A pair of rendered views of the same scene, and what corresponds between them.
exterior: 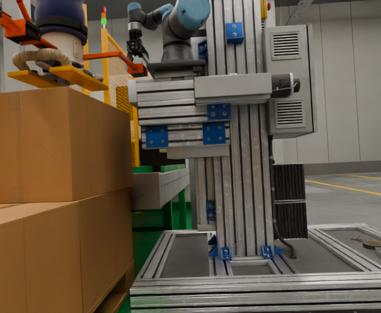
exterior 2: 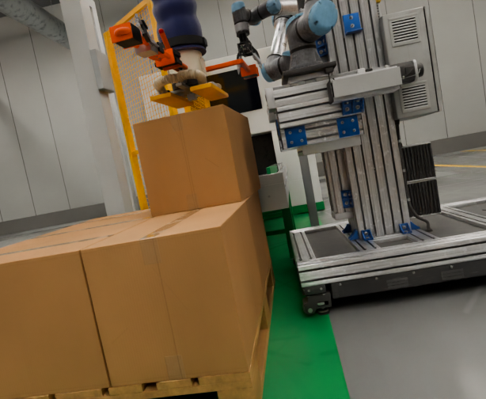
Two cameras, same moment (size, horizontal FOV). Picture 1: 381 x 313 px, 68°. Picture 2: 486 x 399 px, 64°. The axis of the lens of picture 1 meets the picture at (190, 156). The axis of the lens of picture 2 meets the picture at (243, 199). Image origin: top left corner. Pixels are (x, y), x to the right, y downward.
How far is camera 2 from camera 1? 0.68 m
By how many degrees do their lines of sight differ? 7
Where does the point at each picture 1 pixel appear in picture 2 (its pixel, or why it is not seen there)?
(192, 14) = (323, 23)
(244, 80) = (376, 76)
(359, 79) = (480, 17)
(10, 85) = (88, 102)
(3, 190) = (179, 201)
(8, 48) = (78, 60)
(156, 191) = (282, 191)
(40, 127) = (203, 142)
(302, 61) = (422, 44)
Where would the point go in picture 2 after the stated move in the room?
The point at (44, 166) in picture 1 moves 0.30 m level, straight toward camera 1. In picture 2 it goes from (212, 175) to (243, 170)
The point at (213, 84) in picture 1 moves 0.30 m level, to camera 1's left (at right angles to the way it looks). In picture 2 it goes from (350, 84) to (274, 99)
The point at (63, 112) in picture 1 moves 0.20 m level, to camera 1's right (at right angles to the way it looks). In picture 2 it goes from (222, 127) to (271, 117)
